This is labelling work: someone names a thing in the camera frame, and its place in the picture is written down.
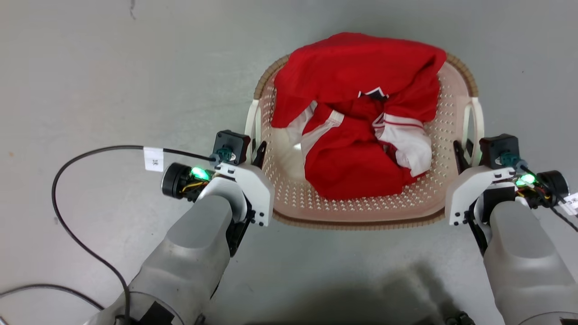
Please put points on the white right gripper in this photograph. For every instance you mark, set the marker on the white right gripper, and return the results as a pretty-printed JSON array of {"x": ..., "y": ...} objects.
[{"x": 469, "y": 189}]

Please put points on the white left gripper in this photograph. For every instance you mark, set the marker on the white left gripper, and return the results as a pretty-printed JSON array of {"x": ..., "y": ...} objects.
[{"x": 257, "y": 189}]

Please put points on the beige perforated plastic laundry basket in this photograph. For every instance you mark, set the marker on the beige perforated plastic laundry basket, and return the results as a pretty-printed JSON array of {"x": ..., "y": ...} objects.
[{"x": 293, "y": 180}]

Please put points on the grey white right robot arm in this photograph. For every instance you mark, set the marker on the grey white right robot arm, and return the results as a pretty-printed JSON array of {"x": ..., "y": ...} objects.
[{"x": 524, "y": 253}]

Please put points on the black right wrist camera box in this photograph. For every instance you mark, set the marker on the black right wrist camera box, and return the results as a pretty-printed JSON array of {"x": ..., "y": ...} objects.
[{"x": 496, "y": 146}]

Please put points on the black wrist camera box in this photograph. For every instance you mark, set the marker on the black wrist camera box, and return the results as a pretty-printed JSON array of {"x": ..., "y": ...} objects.
[
  {"x": 232, "y": 142},
  {"x": 496, "y": 146}
]

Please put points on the red and white garment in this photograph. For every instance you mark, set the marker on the red and white garment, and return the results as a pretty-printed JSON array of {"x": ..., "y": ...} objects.
[{"x": 356, "y": 153}]

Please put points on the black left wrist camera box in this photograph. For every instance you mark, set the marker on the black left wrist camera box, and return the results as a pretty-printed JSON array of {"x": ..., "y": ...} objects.
[{"x": 232, "y": 142}]

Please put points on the dark robot base part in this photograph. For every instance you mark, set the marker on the dark robot base part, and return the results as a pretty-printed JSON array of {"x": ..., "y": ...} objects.
[{"x": 459, "y": 319}]

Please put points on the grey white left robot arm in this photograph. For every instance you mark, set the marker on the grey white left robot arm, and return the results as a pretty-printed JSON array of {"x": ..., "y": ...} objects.
[{"x": 189, "y": 253}]

